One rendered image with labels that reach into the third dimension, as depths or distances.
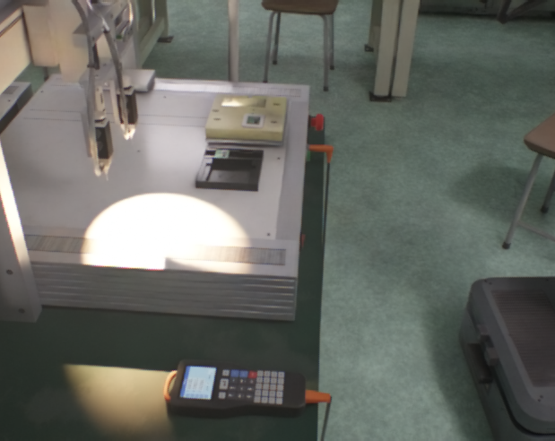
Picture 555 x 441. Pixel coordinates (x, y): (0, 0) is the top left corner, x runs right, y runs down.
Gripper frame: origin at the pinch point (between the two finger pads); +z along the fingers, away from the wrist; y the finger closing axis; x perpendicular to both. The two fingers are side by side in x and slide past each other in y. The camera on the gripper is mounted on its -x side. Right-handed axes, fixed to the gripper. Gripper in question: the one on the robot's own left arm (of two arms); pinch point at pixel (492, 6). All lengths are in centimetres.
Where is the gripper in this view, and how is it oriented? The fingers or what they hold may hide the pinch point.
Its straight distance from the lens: 112.0
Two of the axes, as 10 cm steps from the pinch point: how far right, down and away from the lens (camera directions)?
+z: -5.2, 7.1, 4.8
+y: 0.5, 5.9, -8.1
